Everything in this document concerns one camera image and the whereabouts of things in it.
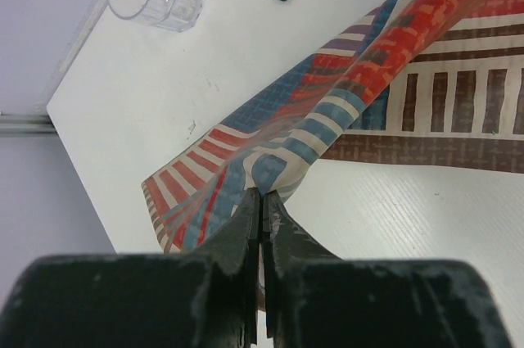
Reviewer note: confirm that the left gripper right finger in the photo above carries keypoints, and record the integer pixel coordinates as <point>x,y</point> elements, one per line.
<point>315,299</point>

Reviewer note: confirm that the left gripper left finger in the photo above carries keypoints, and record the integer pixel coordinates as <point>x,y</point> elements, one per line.
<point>202,298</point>

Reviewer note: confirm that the patchwork patterned placemat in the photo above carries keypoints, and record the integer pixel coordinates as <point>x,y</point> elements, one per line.
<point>414,82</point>

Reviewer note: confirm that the left aluminium frame post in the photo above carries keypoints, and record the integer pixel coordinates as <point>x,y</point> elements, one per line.
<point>26,126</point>

